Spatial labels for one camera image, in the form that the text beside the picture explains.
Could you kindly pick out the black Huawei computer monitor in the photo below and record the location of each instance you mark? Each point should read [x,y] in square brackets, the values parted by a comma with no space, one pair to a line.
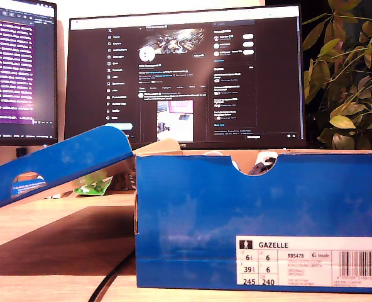
[186,78]

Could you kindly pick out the blue adidas shoebox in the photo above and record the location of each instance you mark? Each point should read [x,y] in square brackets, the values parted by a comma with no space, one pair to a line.
[189,220]

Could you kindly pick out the white and dark shoe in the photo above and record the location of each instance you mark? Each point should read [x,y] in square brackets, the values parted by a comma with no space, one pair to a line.
[262,168]

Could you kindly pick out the green Jenkki gum bag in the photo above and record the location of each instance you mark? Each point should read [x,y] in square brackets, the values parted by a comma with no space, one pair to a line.
[91,188]

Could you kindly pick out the computer monitor with purple text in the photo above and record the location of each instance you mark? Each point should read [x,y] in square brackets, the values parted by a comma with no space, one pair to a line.
[13,63]

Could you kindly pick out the green leafy houseplant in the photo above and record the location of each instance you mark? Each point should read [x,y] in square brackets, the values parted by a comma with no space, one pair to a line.
[346,94]

